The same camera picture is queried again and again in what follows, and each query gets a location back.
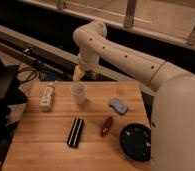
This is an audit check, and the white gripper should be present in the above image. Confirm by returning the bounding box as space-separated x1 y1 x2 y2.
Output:
73 56 99 81

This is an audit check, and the blue sponge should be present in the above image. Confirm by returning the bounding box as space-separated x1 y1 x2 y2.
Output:
109 98 128 115

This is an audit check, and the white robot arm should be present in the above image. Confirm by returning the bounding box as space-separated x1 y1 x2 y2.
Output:
73 21 195 171

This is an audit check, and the black white striped box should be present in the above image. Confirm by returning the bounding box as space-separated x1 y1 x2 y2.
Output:
67 118 84 148

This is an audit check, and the red pocket knife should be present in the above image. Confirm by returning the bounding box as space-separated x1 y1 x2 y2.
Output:
101 116 113 137

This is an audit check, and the dark ceramic bowl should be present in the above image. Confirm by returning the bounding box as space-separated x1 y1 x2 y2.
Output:
119 123 151 162

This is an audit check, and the black cable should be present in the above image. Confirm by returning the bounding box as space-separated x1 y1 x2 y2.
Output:
16 65 48 83

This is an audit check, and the clear plastic cup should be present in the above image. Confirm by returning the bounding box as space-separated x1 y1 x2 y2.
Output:
70 82 87 104

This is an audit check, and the black equipment stand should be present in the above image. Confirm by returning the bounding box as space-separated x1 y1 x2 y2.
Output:
0 59 27 162

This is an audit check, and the clear plastic bottle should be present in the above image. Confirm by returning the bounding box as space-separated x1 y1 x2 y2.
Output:
40 83 55 111

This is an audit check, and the metal rail beam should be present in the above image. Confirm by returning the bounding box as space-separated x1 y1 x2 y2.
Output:
0 25 156 101

